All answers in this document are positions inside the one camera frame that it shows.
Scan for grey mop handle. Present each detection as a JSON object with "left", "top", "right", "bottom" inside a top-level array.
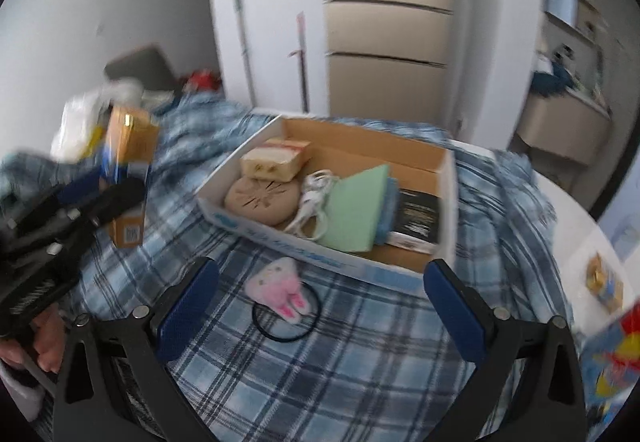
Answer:
[{"left": 233, "top": 0, "right": 257, "bottom": 107}]

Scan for green notepad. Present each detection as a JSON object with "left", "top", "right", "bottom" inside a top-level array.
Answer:
[{"left": 318, "top": 165, "right": 390, "bottom": 253}]

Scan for red bags on floor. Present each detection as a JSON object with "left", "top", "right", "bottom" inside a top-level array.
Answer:
[{"left": 182, "top": 69, "right": 222, "bottom": 93}]

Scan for black hair tie pink plush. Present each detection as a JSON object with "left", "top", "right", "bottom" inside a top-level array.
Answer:
[{"left": 244, "top": 257, "right": 322, "bottom": 344}]

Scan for black Face box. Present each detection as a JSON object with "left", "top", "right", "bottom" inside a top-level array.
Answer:
[{"left": 386, "top": 188, "right": 440, "bottom": 254}]

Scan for gold three-door refrigerator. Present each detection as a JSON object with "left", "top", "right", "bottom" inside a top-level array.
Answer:
[{"left": 324, "top": 0, "right": 454, "bottom": 123}]

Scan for red iced tea bottle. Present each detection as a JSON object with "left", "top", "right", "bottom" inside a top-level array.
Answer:
[{"left": 579, "top": 301, "right": 640, "bottom": 410}]

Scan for gold red cigarette carton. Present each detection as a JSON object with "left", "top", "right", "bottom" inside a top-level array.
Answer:
[{"left": 240, "top": 139, "right": 311, "bottom": 182}]

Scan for small yellow blue pack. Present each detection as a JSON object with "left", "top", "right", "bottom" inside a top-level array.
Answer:
[{"left": 586, "top": 253, "right": 624, "bottom": 313}]

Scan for round tan perforated disc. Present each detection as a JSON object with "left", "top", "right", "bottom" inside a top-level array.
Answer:
[{"left": 224, "top": 176, "right": 300, "bottom": 226}]

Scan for yellow blue cigarette pack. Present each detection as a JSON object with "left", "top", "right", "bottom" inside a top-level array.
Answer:
[{"left": 101, "top": 106, "right": 160, "bottom": 248}]

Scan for white cable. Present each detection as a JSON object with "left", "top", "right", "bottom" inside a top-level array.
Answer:
[{"left": 283, "top": 167, "right": 342, "bottom": 241}]

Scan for beige vanity cabinet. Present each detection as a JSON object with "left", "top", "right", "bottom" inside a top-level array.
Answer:
[{"left": 515, "top": 92, "right": 612, "bottom": 165}]

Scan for white plastic bag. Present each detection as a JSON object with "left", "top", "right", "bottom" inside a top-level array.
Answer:
[{"left": 50, "top": 78, "right": 144, "bottom": 163}]

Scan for person's left hand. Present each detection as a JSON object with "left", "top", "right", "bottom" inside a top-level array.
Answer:
[{"left": 1, "top": 304, "right": 66, "bottom": 374}]

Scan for open cardboard box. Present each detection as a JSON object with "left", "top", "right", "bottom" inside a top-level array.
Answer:
[{"left": 196, "top": 117, "right": 458, "bottom": 295}]

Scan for light blue tissue pack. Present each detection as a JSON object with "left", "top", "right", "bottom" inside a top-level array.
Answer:
[{"left": 374, "top": 177, "right": 400, "bottom": 246}]

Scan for grey chair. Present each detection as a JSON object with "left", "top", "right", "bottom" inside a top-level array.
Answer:
[{"left": 103, "top": 44, "right": 181, "bottom": 93}]

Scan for dark broom handle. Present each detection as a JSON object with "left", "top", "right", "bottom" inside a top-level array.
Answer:
[{"left": 288, "top": 12, "right": 309, "bottom": 113}]

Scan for blue clothing on counter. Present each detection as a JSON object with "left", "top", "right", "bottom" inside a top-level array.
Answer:
[{"left": 529, "top": 56, "right": 576, "bottom": 97}]

